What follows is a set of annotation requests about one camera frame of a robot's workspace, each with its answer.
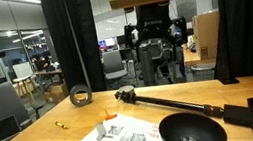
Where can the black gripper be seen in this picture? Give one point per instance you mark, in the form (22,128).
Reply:
(154,19)

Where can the small orange object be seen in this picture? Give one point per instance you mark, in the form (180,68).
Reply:
(110,116)

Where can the black bowl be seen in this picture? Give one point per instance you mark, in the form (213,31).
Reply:
(192,129)

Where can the wooden side desk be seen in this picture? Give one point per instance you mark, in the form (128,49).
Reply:
(197,59)

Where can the grey office chair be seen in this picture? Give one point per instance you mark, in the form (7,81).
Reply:
(114,65)

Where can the large cardboard box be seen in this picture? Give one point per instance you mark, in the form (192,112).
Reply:
(208,34)

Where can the white cabinet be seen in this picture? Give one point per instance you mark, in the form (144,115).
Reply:
(204,3)

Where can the black tripod pole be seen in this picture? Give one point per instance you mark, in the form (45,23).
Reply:
(171,102)

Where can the narrow black curtain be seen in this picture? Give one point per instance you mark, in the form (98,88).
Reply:
(74,38)

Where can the white printed paper sheet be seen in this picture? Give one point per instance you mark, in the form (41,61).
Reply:
(126,134)

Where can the grey metal clip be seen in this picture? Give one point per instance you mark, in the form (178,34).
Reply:
(100,131)

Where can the small cardboard box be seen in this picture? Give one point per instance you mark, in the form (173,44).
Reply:
(56,92)

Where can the yellow screwdriver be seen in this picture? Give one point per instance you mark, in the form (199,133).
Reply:
(61,125)

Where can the grey cylinder post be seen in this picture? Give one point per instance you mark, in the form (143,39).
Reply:
(147,65)

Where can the grey duct tape roll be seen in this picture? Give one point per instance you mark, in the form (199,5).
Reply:
(80,95)

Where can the black plastic bracket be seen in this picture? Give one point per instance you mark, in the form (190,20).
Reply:
(244,115)

